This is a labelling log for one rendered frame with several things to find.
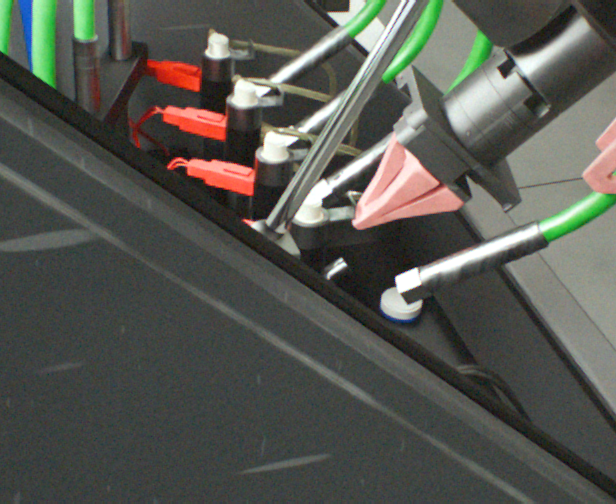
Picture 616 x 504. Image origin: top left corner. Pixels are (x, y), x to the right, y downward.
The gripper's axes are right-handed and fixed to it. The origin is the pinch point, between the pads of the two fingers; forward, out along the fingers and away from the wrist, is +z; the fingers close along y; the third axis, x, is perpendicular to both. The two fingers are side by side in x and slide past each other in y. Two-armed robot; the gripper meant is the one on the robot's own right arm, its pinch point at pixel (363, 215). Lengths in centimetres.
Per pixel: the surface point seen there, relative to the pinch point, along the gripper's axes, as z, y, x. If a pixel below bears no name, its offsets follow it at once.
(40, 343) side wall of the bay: -5.1, 27.8, 39.3
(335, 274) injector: 4.5, -1.9, 0.7
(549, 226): -11.3, -2.1, 10.7
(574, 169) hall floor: 27, -137, -180
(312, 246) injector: 3.4, 1.8, 2.0
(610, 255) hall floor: 28, -136, -145
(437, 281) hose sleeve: -3.9, -0.8, 10.3
